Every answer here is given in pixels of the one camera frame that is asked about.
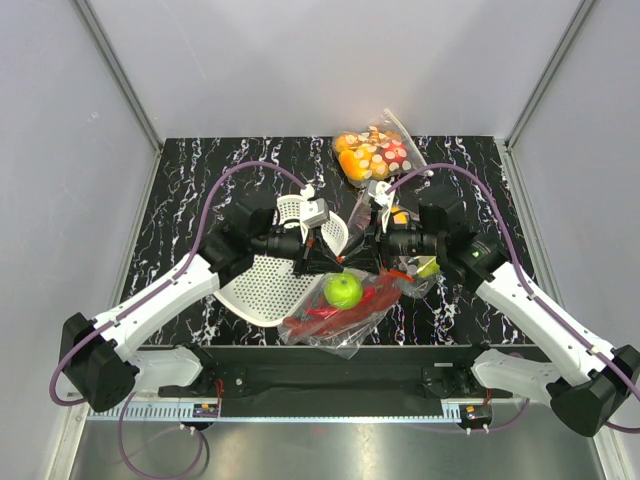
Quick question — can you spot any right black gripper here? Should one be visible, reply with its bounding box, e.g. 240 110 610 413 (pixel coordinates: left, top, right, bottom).
341 207 444 277

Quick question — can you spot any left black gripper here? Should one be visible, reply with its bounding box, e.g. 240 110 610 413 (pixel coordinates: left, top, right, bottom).
252 222 344 280

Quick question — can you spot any green fake apple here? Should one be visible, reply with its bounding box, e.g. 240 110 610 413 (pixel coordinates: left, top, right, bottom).
323 272 363 310

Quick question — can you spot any clear red-zip bag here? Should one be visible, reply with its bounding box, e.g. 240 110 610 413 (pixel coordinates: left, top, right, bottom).
277 261 411 361

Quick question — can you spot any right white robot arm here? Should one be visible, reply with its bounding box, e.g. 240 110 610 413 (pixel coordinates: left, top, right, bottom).
343 181 639 437

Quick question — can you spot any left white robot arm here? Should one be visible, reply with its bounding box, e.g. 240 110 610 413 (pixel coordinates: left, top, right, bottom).
55 195 347 412

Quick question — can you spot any yellow fake bell pepper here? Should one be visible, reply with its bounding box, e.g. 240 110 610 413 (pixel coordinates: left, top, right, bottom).
391 206 411 225

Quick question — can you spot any dotted bag with yellow pepper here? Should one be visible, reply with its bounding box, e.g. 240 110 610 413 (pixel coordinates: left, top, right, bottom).
347 187 441 299

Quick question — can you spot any green fake pear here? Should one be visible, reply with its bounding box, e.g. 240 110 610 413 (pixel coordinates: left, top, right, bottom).
417 258 440 278

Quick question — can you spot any dotted bag of orange fruit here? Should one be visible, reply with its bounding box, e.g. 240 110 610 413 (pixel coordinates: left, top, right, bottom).
332 109 426 188

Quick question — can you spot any white perforated plastic basket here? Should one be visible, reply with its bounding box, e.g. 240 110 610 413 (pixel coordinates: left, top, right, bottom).
213 194 349 327

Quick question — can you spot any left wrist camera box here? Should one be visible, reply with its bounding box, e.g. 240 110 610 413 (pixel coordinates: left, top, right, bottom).
299 198 330 229

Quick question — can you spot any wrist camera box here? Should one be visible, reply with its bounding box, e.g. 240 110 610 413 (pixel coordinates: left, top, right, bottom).
299 198 330 229
364 180 395 231

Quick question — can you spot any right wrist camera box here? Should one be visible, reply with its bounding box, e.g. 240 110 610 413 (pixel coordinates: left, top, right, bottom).
364 180 395 231

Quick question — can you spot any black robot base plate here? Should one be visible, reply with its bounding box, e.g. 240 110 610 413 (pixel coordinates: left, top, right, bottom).
157 344 541 419

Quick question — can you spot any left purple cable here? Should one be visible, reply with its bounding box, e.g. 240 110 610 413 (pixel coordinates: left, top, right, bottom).
48 159 314 477

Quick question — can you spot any purple cable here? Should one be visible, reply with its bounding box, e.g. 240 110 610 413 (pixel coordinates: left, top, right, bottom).
384 162 640 435
48 159 314 477

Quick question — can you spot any white slotted cable duct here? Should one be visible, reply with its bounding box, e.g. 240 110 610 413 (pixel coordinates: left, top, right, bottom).
88 401 462 424

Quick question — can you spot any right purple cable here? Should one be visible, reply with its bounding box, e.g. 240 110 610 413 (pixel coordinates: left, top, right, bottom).
384 162 640 435

